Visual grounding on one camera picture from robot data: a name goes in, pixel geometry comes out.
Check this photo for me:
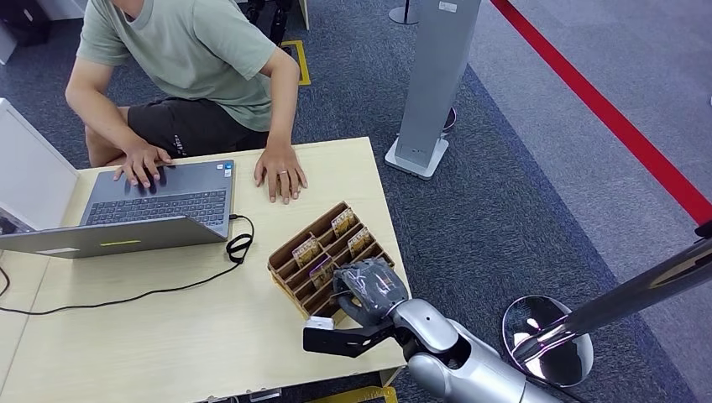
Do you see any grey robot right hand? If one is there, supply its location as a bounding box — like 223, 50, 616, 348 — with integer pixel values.
332, 257, 410, 328

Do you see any person's right hand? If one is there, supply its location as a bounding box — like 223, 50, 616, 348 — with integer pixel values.
113, 143, 174, 189

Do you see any person's left hand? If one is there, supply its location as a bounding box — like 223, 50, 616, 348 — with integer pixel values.
254, 145, 308, 205

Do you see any purple tinted card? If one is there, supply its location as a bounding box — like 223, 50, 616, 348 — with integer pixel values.
309, 254, 337, 290

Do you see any brown wooden card holder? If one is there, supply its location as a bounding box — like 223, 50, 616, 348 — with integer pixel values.
267, 201, 396, 321

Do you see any person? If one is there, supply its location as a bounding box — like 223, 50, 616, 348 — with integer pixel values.
65, 0, 308, 205

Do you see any grey laptop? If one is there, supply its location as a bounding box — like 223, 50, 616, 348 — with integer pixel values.
0, 160, 236, 260

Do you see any yellow floor tape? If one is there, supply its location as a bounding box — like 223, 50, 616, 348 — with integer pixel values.
280, 39, 312, 86
306, 385, 400, 403

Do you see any white partition board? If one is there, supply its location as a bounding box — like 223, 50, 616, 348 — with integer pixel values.
0, 98, 80, 233

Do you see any black object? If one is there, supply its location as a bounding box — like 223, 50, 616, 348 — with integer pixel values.
244, 0, 294, 45

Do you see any grey pillar with white base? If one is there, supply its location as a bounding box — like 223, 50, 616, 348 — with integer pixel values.
385, 0, 483, 181

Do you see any black bag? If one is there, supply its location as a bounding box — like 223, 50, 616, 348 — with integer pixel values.
0, 0, 54, 47

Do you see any small grey stanchion base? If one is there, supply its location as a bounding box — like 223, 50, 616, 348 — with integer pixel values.
388, 0, 421, 25

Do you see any red floor tape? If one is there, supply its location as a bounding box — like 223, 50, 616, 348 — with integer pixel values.
490, 0, 712, 227

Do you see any black laptop cable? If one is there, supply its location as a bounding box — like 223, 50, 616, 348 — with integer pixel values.
0, 213, 255, 317

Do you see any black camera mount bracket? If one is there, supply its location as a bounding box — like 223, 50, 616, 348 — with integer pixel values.
302, 324, 401, 359

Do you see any chrome stanchion post with base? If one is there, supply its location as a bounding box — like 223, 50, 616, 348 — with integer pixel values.
502, 222, 712, 388

